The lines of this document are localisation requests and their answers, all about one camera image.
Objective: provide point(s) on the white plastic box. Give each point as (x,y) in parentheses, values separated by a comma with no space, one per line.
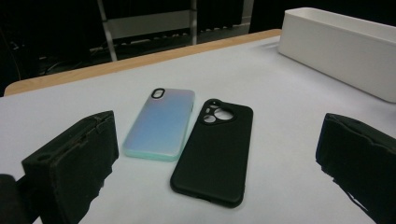
(336,49)

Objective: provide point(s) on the black phone case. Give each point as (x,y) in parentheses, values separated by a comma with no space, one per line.
(214,155)

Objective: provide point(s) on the blue-green phone case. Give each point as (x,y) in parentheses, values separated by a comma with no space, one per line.
(162,127)

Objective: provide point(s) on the white table mat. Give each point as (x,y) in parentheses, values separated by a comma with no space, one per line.
(264,109)

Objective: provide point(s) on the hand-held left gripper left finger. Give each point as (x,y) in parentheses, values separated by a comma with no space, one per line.
(71,161)

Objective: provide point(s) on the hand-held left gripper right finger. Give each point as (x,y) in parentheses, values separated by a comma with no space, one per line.
(361,161)

